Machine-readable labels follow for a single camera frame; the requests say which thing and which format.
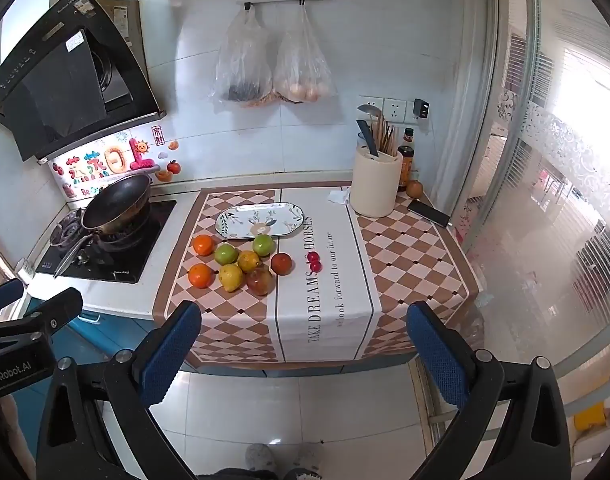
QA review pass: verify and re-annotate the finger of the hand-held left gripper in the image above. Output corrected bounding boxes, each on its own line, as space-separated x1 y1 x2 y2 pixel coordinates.
0 279 26 313
0 287 84 342

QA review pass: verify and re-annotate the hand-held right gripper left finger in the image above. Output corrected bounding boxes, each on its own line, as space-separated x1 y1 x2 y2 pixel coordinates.
35 301 202 480

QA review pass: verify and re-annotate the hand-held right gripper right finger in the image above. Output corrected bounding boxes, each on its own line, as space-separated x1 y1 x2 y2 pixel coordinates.
406 301 571 480

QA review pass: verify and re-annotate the yellow pear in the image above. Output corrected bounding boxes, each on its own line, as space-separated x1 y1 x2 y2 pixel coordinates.
219 264 244 293

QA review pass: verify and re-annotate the red yellow apple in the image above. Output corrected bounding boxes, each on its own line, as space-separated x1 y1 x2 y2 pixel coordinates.
246 267 275 296

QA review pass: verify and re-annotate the patterned oval ceramic plate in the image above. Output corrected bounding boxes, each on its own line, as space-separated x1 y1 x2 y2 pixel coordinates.
215 202 306 239

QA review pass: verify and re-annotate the blue base cabinet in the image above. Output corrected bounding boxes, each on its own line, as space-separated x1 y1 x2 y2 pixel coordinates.
25 295 196 461

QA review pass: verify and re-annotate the black gas stove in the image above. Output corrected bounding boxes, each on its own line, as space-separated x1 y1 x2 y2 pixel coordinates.
35 200 178 284

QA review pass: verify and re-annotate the black frying pan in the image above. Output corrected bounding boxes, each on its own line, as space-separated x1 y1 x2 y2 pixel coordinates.
52 174 153 279

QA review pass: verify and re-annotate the checkered table cloth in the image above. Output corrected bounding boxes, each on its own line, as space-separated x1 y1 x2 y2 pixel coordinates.
152 182 481 364

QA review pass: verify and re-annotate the grey fluffy slipper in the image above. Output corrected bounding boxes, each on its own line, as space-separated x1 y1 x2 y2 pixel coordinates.
246 444 278 472
285 444 326 472

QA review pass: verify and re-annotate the black smartphone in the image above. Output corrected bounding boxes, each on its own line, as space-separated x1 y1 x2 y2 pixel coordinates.
407 199 452 228

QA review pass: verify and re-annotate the person's dark trouser leg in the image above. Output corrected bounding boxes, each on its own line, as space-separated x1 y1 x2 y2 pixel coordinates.
197 466 318 480

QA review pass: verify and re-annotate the yellow box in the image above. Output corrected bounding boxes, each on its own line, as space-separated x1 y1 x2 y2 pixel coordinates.
572 405 606 431

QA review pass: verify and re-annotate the frosted glass sliding door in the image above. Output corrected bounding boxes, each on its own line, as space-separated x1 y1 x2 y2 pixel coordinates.
457 0 610 411

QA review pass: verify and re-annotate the cream utensil holder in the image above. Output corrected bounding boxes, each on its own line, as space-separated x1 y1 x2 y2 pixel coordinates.
349 146 404 219

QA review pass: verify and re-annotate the dark sauce bottle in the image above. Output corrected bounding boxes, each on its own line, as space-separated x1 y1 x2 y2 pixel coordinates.
398 128 416 193

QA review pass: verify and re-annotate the black range hood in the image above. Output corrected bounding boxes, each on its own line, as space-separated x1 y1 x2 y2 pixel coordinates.
0 0 167 162

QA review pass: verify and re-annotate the bundle of wooden chopsticks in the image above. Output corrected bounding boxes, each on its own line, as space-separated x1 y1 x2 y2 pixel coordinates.
375 111 398 157

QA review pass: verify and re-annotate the plastic bag with dark contents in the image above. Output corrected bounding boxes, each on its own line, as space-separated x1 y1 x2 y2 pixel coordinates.
209 6 275 110

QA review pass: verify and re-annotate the plastic bag with eggs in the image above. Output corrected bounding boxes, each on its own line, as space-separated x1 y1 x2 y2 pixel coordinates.
272 5 338 103

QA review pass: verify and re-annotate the group of colourful wall stickers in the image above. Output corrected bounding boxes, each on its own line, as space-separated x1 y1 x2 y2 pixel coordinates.
49 124 182 200

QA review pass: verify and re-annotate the black handled knife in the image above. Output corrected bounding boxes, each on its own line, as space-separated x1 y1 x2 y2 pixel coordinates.
355 119 381 158

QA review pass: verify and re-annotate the metal duct cover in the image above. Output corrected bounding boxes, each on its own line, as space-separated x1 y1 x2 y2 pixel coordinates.
95 0 148 81

